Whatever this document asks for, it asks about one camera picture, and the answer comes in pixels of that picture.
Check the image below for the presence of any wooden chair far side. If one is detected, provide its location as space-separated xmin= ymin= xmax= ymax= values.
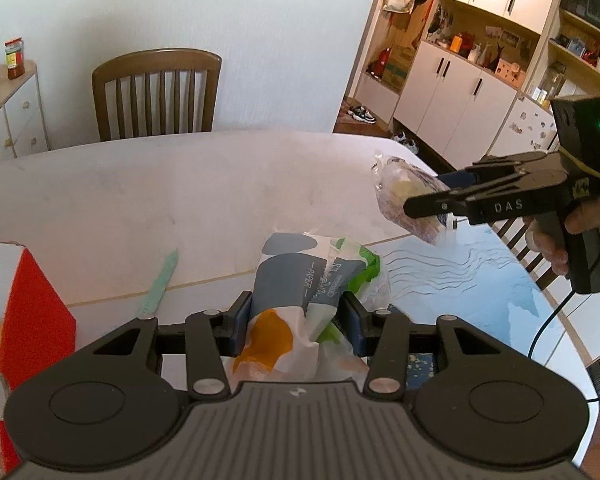
xmin=92 ymin=48 xmax=222 ymax=142

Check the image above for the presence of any clear bag of pastries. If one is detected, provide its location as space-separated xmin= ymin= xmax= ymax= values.
xmin=369 ymin=148 xmax=458 ymax=247

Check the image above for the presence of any white printed plastic bag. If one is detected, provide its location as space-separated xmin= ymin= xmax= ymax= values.
xmin=224 ymin=232 xmax=390 ymax=389

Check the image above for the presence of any wooden chair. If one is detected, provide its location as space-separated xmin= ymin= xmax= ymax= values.
xmin=92 ymin=48 xmax=222 ymax=142
xmin=491 ymin=219 xmax=557 ymax=290

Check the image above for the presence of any white drawer sideboard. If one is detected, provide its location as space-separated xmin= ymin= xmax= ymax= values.
xmin=0 ymin=61 xmax=50 ymax=162

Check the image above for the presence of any wooden chair right side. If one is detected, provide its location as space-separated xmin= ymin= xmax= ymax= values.
xmin=491 ymin=219 xmax=557 ymax=290

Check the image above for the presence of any red cardboard box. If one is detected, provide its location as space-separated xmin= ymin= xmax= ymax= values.
xmin=0 ymin=243 xmax=76 ymax=478

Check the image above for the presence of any person's right hand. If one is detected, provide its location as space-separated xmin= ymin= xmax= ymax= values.
xmin=524 ymin=198 xmax=600 ymax=276

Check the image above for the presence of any grey wall cabinet unit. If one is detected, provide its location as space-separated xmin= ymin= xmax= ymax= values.
xmin=337 ymin=0 xmax=600 ymax=168

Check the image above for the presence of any black cable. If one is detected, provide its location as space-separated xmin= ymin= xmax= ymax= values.
xmin=526 ymin=213 xmax=600 ymax=403

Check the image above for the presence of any green plastic knife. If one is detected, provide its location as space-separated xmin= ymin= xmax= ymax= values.
xmin=136 ymin=249 xmax=180 ymax=320

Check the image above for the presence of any red sauce jar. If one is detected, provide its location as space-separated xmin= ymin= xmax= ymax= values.
xmin=5 ymin=37 xmax=26 ymax=80

